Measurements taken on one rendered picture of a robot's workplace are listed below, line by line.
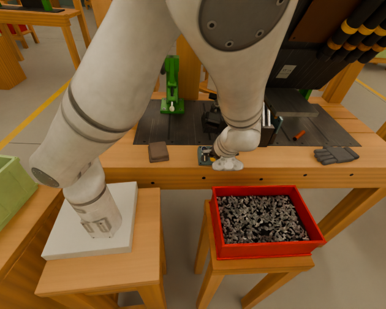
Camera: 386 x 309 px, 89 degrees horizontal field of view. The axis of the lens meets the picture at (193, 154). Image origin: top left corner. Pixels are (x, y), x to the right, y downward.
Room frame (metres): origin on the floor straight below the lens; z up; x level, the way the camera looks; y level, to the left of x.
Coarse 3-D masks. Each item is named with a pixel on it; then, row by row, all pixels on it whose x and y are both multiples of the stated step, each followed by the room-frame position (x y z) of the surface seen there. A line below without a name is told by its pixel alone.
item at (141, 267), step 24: (144, 192) 0.44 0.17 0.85; (144, 216) 0.34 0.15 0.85; (144, 240) 0.26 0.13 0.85; (48, 264) 0.17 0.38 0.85; (72, 264) 0.17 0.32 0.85; (96, 264) 0.18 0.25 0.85; (120, 264) 0.18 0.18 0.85; (144, 264) 0.19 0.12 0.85; (48, 288) 0.11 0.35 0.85; (72, 288) 0.12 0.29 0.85; (96, 288) 0.12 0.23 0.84
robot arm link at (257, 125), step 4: (260, 116) 0.29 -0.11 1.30; (260, 120) 0.36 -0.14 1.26; (228, 124) 0.30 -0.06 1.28; (252, 124) 0.28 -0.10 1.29; (256, 124) 0.34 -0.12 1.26; (260, 124) 0.35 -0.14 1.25; (228, 128) 0.35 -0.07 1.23; (232, 128) 0.29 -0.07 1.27; (236, 128) 0.29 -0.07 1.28; (240, 128) 0.28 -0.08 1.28; (244, 128) 0.28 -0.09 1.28; (248, 128) 0.29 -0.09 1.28; (252, 128) 0.33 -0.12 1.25; (256, 128) 0.33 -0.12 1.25; (260, 128) 0.34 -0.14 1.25; (260, 132) 0.34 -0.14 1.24
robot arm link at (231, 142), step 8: (224, 136) 0.39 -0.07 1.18; (232, 136) 0.32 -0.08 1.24; (240, 136) 0.31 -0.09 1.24; (248, 136) 0.31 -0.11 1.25; (256, 136) 0.32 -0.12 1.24; (224, 144) 0.35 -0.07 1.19; (232, 144) 0.32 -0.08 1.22; (240, 144) 0.31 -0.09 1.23; (248, 144) 0.30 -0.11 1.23; (256, 144) 0.31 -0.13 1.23; (224, 152) 0.40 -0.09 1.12; (232, 152) 0.38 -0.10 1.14
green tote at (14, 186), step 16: (0, 160) 0.46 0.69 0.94; (16, 160) 0.46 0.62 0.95; (0, 176) 0.38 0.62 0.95; (16, 176) 0.42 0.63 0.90; (0, 192) 0.35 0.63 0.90; (16, 192) 0.39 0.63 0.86; (32, 192) 0.43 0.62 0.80; (0, 208) 0.32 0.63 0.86; (16, 208) 0.35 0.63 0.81; (0, 224) 0.29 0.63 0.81
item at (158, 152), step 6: (150, 144) 0.63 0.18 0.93; (156, 144) 0.63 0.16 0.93; (162, 144) 0.63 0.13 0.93; (150, 150) 0.59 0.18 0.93; (156, 150) 0.59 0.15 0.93; (162, 150) 0.59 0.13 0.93; (150, 156) 0.57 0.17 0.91; (156, 156) 0.56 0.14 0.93; (162, 156) 0.56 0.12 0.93; (168, 156) 0.58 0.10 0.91; (150, 162) 0.54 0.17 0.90
